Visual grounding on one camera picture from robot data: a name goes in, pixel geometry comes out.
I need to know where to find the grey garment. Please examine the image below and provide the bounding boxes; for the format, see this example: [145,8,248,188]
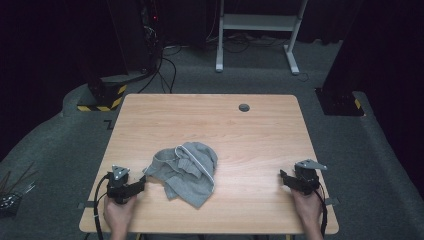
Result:
[142,141,219,210]

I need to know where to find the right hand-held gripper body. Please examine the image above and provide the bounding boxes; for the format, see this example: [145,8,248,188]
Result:
[292,159,329,196]

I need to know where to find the black equipment column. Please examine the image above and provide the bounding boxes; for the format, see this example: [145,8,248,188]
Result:
[106,0,162,75]

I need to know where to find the white metal stand frame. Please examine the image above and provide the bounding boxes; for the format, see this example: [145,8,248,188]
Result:
[215,0,310,76]

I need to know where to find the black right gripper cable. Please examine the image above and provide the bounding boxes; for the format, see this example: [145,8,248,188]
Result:
[313,182,330,238]

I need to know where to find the person's right hand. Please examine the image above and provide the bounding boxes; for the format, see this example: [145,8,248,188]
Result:
[291,189,324,231]

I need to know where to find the person's left hand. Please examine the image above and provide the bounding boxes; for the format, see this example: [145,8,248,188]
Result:
[103,194,138,232]

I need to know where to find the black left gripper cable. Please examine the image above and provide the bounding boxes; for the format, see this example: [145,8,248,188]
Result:
[92,173,111,240]

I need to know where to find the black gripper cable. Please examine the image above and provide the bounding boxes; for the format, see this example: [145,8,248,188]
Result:
[92,173,111,240]
[313,182,330,238]

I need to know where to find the black floor cables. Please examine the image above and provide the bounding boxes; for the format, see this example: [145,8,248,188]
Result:
[137,43,183,95]

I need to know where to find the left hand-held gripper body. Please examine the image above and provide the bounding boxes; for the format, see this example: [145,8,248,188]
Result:
[106,164,140,205]

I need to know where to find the black yellow striped stand base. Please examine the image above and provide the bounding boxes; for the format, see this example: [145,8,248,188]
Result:
[76,73,129,113]

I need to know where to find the metal tripod stand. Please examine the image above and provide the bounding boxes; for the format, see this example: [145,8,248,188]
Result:
[0,161,40,218]

